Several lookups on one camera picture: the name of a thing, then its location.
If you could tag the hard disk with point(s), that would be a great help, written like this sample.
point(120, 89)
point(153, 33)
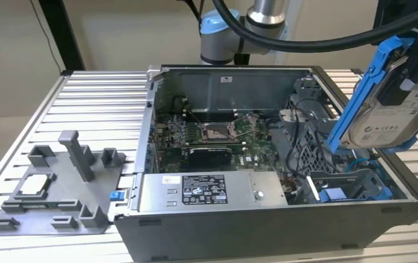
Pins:
point(376, 128)

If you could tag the black open PC case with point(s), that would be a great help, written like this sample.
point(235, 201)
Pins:
point(229, 235)

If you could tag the green motherboard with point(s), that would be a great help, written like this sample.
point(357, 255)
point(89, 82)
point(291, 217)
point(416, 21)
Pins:
point(256, 128)

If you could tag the blue plastic bay clip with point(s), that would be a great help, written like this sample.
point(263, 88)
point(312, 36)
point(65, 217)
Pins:
point(332, 195)

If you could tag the black graphics card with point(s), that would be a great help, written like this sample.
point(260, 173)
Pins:
point(208, 156)

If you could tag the green RAM stick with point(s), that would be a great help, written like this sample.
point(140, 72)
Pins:
point(46, 205)

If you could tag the grey parts rack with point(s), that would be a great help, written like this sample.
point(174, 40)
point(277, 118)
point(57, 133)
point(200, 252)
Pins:
point(61, 189)

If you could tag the blue case latch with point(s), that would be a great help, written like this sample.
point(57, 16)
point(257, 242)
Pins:
point(116, 196)

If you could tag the CPU socket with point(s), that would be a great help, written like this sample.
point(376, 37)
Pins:
point(214, 132)

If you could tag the black upright post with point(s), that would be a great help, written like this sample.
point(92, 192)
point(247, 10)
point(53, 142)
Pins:
point(65, 35)

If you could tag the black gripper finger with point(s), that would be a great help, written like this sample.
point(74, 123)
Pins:
point(396, 96)

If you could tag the silver power supply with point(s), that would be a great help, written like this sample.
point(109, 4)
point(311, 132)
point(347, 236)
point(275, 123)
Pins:
point(229, 191)

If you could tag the silver CPU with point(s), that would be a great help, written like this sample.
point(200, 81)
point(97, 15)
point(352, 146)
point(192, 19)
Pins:
point(32, 185)

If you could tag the grey metal disk bay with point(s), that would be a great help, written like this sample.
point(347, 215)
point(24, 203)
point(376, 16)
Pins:
point(303, 153)

